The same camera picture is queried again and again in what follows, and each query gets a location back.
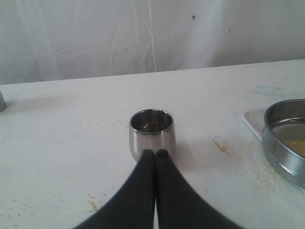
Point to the yellow and white grain mix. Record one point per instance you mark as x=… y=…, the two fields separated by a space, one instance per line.
x=297 y=146

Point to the stainless steel cup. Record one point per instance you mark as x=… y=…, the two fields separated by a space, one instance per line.
x=152 y=129

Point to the grey cylinder at table edge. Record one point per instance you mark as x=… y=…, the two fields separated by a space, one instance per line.
x=2 y=103

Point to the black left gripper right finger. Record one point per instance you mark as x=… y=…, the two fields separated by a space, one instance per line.
x=178 y=205

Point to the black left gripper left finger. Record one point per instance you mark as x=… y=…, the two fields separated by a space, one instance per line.
x=132 y=207

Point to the white curtain backdrop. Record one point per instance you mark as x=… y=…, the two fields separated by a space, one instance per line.
x=44 y=40

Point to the white square plastic tray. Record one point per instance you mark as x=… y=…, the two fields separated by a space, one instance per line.
x=252 y=121

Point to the round steel mesh sieve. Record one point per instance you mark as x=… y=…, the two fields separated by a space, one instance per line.
x=281 y=112

